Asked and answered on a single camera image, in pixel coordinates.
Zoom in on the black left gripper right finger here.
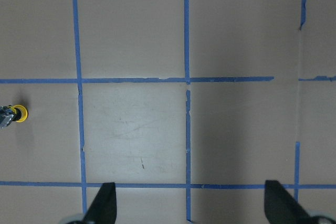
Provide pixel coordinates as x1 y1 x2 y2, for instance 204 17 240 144
264 180 311 224

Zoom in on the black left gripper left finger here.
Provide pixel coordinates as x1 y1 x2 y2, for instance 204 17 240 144
82 183 117 224

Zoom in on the yellow push button switch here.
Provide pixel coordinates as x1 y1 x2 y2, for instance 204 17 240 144
1 104 28 129

